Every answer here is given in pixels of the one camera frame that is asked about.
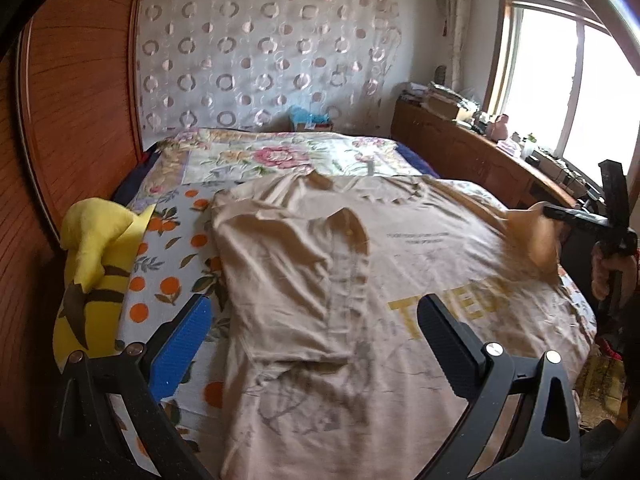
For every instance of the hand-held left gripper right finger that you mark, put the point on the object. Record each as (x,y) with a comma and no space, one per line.
(447,347)

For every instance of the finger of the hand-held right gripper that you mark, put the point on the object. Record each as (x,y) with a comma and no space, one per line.
(614,195)
(570,216)

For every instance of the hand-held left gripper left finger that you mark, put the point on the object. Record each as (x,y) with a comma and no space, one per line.
(180,347)

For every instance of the beige printed t-shirt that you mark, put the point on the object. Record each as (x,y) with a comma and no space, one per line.
(450,270)

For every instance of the beige button shirt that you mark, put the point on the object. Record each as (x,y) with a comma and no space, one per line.
(295,265)

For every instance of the person's right hand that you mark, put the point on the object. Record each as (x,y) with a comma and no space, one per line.
(598,272)

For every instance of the yellow plush toy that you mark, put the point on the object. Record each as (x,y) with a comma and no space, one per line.
(97,280)

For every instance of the pink toy figure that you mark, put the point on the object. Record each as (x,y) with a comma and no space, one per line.
(500,127)

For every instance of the wooden cabinet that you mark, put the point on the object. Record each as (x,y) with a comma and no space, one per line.
(465,150)

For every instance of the window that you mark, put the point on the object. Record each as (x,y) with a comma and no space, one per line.
(565,75)

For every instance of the navy blanket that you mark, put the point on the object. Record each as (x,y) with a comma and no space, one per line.
(420,157)

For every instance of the stack of books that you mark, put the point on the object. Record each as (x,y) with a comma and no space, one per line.
(445,97)

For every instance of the floral quilt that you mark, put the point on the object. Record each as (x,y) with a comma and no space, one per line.
(280,152)

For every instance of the blue bag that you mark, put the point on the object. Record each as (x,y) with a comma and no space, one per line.
(310,119)

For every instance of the circle pattern curtain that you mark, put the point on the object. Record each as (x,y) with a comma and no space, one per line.
(260,45)

